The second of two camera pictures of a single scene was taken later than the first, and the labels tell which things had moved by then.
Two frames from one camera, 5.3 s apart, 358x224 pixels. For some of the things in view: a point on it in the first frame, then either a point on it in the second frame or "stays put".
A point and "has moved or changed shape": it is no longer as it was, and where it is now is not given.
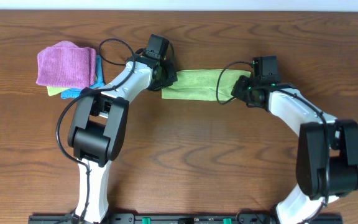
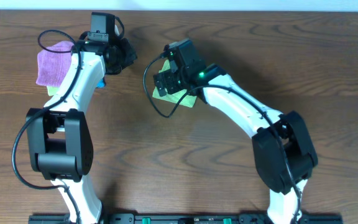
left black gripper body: [169, 76] to [128, 51]
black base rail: [176, 219] stays put
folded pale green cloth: [53, 90] stays put
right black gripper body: [243, 89] to [172, 82]
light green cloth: [200, 84] has moved or changed shape
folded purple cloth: [64, 64] stays put
